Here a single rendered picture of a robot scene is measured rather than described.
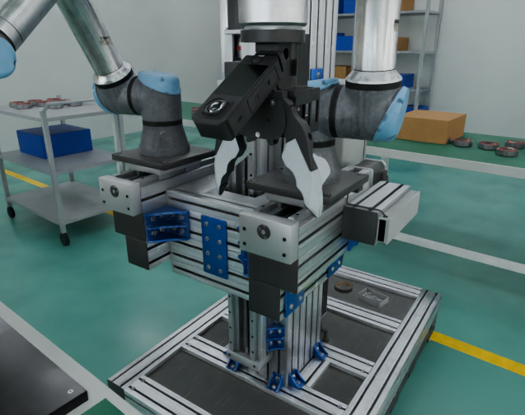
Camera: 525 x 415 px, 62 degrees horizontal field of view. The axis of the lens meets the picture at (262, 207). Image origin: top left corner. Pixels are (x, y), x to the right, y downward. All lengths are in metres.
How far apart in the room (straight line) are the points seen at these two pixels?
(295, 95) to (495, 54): 6.35
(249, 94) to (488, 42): 6.43
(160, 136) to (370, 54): 0.64
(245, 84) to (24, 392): 0.68
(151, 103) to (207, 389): 0.99
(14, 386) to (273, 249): 0.54
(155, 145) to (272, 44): 0.84
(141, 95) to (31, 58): 5.49
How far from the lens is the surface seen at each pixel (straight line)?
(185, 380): 1.71
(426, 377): 2.12
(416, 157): 2.72
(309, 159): 0.47
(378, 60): 0.93
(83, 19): 1.28
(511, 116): 6.80
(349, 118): 0.95
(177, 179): 1.32
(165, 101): 1.28
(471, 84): 6.87
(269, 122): 0.48
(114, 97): 1.36
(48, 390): 0.91
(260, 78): 0.46
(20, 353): 1.02
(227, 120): 0.42
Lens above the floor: 1.34
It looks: 20 degrees down
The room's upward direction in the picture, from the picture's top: straight up
